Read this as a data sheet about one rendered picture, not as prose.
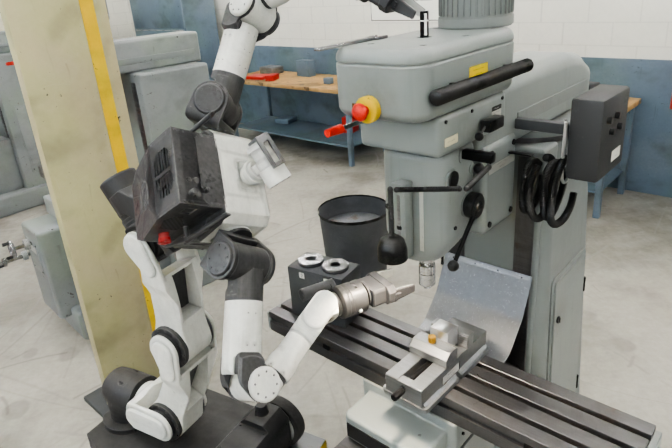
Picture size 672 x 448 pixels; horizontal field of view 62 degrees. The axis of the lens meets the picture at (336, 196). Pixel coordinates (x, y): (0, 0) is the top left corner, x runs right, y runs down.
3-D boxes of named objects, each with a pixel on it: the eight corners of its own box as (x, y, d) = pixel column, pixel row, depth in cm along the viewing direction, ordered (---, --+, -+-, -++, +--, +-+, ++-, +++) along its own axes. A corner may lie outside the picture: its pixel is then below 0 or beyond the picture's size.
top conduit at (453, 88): (442, 107, 117) (442, 90, 115) (425, 105, 119) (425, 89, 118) (533, 71, 147) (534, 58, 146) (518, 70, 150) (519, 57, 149)
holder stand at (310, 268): (345, 329, 187) (341, 276, 180) (292, 312, 199) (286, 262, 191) (362, 310, 197) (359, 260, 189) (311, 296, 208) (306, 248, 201)
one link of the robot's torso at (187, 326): (152, 368, 176) (111, 232, 162) (191, 337, 191) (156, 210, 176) (188, 377, 169) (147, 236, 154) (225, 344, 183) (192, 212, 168)
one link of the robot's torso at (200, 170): (117, 277, 140) (195, 225, 119) (107, 157, 152) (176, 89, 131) (216, 279, 161) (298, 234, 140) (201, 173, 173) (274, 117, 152)
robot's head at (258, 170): (258, 195, 139) (281, 181, 133) (236, 160, 138) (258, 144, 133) (273, 186, 144) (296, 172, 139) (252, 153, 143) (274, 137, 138)
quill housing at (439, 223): (441, 274, 144) (441, 155, 133) (378, 253, 157) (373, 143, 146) (477, 246, 157) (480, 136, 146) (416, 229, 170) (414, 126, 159)
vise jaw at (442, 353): (446, 369, 155) (446, 357, 153) (409, 351, 163) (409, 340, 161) (457, 358, 159) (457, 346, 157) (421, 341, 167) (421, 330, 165)
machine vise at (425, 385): (425, 415, 148) (425, 382, 144) (381, 391, 158) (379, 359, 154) (490, 350, 172) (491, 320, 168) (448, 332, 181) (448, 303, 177)
